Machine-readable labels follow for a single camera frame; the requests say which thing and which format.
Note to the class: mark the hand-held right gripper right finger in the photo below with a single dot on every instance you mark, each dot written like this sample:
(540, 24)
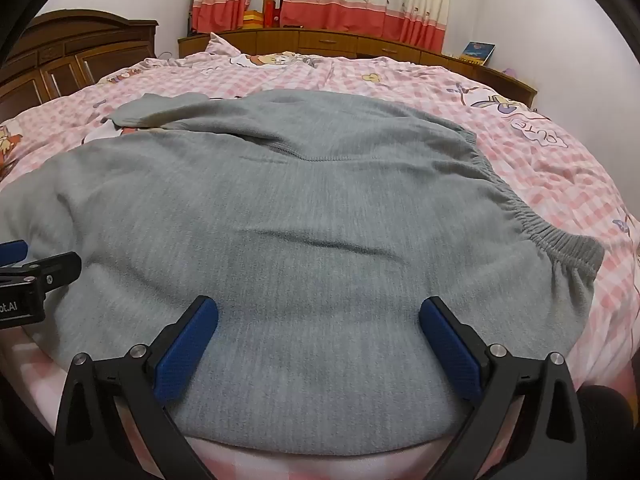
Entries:
(450, 350)

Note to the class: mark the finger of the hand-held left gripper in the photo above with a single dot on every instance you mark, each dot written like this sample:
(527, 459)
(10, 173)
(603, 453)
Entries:
(12, 252)
(57, 267)

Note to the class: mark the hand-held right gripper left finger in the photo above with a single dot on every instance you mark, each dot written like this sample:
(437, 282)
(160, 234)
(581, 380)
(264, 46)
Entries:
(187, 350)

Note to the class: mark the person's dark clothed leg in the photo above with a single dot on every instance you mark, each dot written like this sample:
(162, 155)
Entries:
(605, 430)

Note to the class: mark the dark wooden headboard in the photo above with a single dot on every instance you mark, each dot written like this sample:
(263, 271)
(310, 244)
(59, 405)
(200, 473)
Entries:
(60, 60)

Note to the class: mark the pink checked cartoon blanket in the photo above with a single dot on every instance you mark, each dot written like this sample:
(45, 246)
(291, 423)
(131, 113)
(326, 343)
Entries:
(550, 160)

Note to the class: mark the small purple object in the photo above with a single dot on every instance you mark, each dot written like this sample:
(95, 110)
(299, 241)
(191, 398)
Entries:
(511, 72)

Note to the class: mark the blue book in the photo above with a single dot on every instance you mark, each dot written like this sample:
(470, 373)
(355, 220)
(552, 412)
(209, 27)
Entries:
(477, 53)

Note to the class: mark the yellow box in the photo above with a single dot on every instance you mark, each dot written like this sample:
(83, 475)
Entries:
(252, 20)

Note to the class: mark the long wooden cabinet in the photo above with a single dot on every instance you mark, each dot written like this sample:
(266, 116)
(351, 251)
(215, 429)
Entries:
(325, 40)

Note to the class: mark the wide floral curtain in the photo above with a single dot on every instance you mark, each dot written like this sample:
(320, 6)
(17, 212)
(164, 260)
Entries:
(360, 0)

